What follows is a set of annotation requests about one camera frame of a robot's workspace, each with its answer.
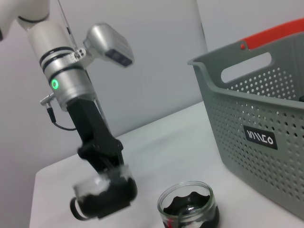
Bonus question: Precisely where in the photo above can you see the glass teacup black sleeve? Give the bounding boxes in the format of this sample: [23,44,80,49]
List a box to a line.
[157,180,220,228]
[69,163,138,220]

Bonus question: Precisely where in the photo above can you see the left gripper cable silver plug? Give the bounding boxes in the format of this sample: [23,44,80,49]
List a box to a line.
[39,94,80,131]

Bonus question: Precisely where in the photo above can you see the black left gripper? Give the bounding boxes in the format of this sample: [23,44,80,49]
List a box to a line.
[66,96,125,181]

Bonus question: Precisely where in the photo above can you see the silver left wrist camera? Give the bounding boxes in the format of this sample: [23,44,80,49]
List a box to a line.
[82,22,135,69]

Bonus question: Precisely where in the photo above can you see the grey-green perforated storage bin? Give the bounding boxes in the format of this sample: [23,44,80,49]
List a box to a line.
[187,32,304,219]

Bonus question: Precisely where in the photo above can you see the thin grey camera cable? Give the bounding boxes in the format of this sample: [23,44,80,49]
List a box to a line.
[57,0,79,52]

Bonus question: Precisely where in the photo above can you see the red bin handle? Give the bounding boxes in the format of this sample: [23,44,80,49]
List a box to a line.
[239,18,304,51]

